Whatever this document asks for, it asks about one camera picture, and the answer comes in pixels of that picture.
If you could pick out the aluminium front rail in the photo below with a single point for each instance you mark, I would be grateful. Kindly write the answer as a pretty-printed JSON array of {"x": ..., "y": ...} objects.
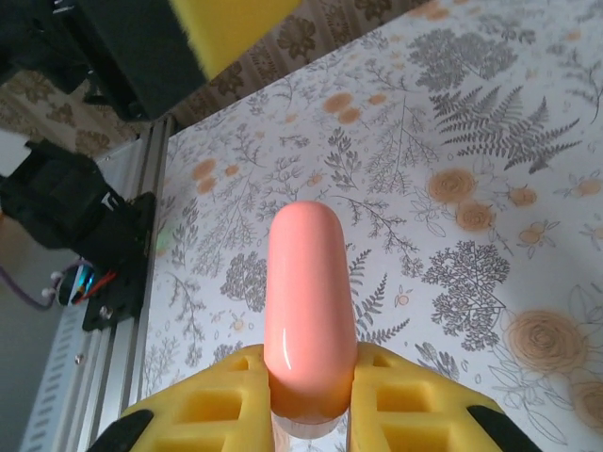
[{"x": 118, "y": 376}]

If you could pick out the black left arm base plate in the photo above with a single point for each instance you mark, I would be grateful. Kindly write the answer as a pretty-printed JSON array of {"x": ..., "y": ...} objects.
[{"x": 122, "y": 282}]

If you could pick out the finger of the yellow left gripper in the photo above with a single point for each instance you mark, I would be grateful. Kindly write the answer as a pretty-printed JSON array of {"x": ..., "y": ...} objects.
[{"x": 221, "y": 23}]

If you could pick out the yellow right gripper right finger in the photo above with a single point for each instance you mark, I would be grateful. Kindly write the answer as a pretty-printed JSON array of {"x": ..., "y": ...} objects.
[{"x": 414, "y": 414}]

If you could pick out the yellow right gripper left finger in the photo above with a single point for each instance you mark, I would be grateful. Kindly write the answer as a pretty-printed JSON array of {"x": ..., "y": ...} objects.
[{"x": 212, "y": 414}]

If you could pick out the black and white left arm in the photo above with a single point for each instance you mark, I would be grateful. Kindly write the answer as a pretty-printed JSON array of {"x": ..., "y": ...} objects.
[{"x": 52, "y": 198}]

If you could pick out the pink earbud charging case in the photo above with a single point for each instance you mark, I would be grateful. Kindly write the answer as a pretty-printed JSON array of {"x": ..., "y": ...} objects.
[{"x": 306, "y": 282}]

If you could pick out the floral print tablecloth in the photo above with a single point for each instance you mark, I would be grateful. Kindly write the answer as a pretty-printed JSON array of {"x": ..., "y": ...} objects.
[{"x": 424, "y": 212}]

